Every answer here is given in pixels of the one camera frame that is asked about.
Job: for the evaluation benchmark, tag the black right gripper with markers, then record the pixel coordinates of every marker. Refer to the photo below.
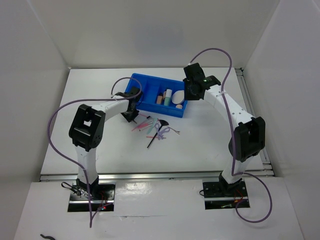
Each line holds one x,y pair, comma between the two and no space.
188,97

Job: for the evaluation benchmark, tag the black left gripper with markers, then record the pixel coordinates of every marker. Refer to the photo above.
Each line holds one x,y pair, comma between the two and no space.
134,114

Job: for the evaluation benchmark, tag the teal folding razor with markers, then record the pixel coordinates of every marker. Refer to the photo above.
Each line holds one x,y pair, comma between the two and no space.
155,120

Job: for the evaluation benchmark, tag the green bottle white cap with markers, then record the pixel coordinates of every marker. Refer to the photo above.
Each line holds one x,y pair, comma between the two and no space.
167,97

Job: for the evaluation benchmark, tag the beige square foundation bottle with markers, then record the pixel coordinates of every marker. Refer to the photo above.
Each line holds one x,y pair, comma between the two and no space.
159,99

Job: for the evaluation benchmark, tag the BB cream bottle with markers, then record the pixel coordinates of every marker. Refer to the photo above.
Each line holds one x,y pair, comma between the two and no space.
164,96

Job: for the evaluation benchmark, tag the purple eyelash curler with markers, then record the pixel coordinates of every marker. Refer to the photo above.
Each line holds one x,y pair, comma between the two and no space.
160,132

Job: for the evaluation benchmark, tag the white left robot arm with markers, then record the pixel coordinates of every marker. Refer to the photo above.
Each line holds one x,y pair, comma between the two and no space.
86,131

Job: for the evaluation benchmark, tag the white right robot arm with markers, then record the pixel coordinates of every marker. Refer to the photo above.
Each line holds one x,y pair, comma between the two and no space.
247,132

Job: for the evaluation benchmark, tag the pink flat brush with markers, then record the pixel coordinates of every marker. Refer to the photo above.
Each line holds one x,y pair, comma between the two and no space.
150,121

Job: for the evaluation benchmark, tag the long thin pink brush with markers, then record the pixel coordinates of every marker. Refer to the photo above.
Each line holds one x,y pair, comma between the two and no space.
145,116

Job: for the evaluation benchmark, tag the pink brow comb brush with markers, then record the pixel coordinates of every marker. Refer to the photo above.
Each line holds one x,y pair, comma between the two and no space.
140,124

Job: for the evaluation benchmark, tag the black fan brush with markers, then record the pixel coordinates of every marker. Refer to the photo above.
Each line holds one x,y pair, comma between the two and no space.
162,123

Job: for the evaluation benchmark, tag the blue plastic organizer bin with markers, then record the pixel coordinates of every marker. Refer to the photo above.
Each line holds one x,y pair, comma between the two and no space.
152,87

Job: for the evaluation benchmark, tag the silver hair clip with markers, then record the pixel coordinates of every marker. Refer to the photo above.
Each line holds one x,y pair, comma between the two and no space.
176,131

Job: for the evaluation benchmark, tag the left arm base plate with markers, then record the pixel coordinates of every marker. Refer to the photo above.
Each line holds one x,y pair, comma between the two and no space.
101,201

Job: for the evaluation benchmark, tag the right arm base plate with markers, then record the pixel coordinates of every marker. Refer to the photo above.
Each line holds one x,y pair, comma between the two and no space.
216,199

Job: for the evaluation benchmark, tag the aluminium table edge rail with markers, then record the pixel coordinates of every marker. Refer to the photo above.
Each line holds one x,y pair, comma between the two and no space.
136,176

